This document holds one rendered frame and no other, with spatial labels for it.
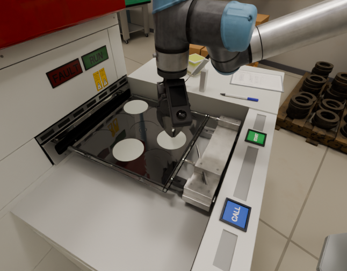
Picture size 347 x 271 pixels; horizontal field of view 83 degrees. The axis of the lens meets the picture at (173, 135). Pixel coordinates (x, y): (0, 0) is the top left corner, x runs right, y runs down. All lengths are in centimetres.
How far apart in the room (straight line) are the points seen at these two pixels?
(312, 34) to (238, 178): 35
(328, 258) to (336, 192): 138
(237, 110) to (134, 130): 39
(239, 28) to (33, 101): 54
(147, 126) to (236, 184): 38
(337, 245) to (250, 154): 31
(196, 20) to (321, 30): 26
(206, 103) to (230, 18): 46
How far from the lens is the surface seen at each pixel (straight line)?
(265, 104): 79
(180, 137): 68
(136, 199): 63
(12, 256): 89
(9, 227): 81
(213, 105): 78
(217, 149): 68
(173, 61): 44
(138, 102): 86
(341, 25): 55
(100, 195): 67
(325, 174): 212
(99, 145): 70
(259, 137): 64
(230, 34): 38
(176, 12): 41
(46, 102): 68
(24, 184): 75
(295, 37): 52
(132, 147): 66
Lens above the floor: 137
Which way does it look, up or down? 43 degrees down
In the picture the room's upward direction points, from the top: straight up
